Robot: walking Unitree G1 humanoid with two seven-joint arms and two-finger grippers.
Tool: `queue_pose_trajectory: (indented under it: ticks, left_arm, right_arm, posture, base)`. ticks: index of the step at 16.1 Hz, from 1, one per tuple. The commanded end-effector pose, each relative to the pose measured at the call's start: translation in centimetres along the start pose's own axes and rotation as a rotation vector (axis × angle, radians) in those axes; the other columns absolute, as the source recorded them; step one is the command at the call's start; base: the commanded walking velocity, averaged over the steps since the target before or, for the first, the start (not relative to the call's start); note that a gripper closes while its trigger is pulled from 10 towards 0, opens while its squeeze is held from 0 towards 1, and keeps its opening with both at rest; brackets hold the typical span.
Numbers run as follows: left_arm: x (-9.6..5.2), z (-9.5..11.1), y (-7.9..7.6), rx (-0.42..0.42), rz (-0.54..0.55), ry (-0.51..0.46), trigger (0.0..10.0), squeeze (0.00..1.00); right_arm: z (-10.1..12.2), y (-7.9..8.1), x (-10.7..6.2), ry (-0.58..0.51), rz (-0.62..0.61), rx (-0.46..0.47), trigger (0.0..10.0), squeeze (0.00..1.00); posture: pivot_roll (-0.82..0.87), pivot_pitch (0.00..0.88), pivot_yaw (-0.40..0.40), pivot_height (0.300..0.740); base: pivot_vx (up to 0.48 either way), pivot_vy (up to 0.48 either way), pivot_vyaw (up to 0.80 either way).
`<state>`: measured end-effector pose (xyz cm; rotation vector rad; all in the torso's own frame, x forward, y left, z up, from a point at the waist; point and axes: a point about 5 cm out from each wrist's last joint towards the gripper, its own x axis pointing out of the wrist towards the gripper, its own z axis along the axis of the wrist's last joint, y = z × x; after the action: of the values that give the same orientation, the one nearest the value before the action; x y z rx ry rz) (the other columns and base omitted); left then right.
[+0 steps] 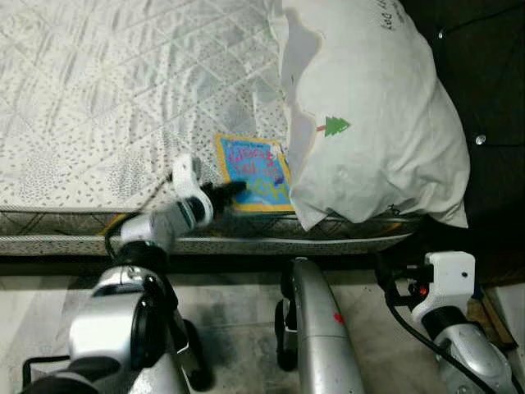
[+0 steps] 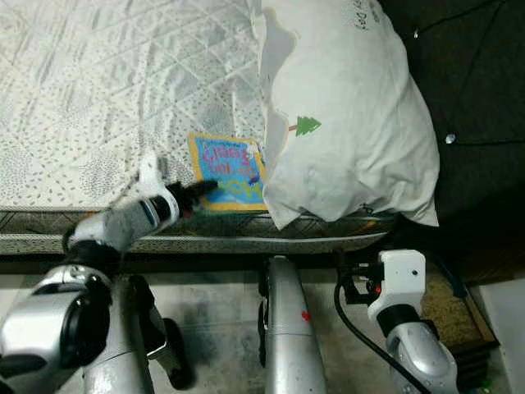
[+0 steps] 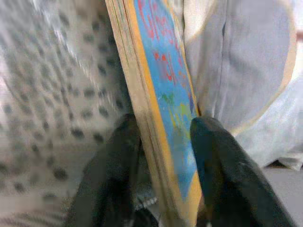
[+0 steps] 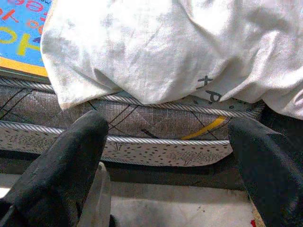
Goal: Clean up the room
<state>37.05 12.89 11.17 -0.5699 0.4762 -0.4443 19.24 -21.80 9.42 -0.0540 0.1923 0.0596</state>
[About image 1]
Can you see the colourful children's book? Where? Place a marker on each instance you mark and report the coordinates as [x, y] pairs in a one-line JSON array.
[[254, 164]]

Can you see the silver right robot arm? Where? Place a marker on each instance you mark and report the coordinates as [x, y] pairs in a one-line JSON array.
[[467, 353]]

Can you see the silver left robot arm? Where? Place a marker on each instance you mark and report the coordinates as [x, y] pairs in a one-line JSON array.
[[156, 226]]

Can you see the thin patterned under mattress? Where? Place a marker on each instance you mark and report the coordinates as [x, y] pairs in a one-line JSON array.
[[246, 245]]

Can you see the silver right robot leg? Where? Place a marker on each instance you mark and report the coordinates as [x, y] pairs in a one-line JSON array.
[[320, 328]]

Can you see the silver robot leg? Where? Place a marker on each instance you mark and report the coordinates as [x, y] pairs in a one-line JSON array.
[[320, 328], [193, 361]]

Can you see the dark tray with brown filling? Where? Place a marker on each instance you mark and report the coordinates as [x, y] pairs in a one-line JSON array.
[[490, 316]]

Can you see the white pillow with tree print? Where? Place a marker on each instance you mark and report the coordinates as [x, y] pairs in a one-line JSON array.
[[369, 123]]

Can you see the grey patterned quilted mattress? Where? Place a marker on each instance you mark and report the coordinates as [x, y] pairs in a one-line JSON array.
[[123, 82]]

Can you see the silver left robot leg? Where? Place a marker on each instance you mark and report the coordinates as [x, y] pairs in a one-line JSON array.
[[193, 361]]

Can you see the black tufted headboard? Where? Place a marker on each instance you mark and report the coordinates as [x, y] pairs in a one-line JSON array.
[[492, 82]]

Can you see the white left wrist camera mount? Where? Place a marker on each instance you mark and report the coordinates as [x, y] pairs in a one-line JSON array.
[[187, 176]]

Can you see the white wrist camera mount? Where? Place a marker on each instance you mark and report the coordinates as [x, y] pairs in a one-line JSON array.
[[187, 176], [447, 275]]

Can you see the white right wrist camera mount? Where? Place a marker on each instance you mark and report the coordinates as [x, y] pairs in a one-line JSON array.
[[447, 275]]

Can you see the dark bed frame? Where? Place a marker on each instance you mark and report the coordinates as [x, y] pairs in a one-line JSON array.
[[246, 264]]

